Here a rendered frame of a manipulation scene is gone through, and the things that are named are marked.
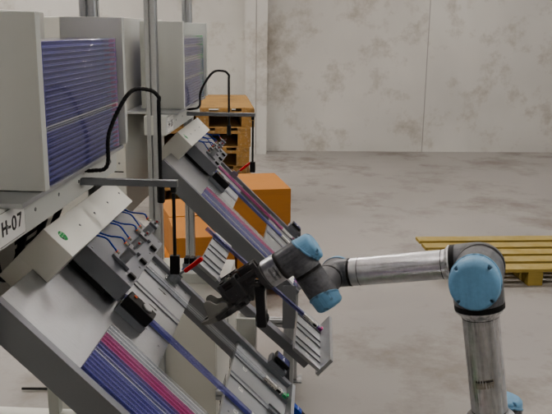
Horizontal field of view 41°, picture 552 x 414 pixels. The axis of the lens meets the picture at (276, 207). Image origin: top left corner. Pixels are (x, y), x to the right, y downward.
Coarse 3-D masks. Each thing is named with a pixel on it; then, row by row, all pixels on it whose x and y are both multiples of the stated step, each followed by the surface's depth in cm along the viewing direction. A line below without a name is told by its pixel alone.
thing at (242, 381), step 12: (240, 348) 199; (240, 360) 193; (252, 360) 200; (228, 372) 185; (240, 372) 188; (252, 372) 194; (264, 372) 200; (228, 384) 178; (240, 384) 183; (252, 384) 188; (264, 384) 194; (240, 396) 178; (252, 396) 183; (264, 396) 189; (276, 396) 195; (228, 408) 169; (252, 408) 178; (264, 408) 184; (276, 408) 189
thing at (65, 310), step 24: (24, 288) 141; (48, 288) 147; (72, 288) 154; (144, 288) 181; (24, 312) 135; (48, 312) 141; (72, 312) 148; (96, 312) 155; (168, 312) 182; (48, 336) 135; (72, 336) 141; (96, 336) 148; (144, 336) 163; (72, 360) 136
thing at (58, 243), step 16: (96, 192) 180; (112, 192) 188; (80, 208) 166; (96, 208) 173; (112, 208) 180; (64, 224) 154; (80, 224) 160; (96, 224) 166; (32, 240) 147; (48, 240) 146; (64, 240) 149; (80, 240) 155; (16, 256) 147; (32, 256) 147; (48, 256) 147; (64, 256) 147; (16, 272) 148; (48, 272) 148
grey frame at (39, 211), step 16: (80, 0) 185; (96, 0) 187; (96, 16) 187; (112, 160) 194; (80, 176) 168; (96, 176) 180; (64, 192) 157; (80, 192) 168; (32, 208) 139; (48, 208) 148; (32, 224) 140
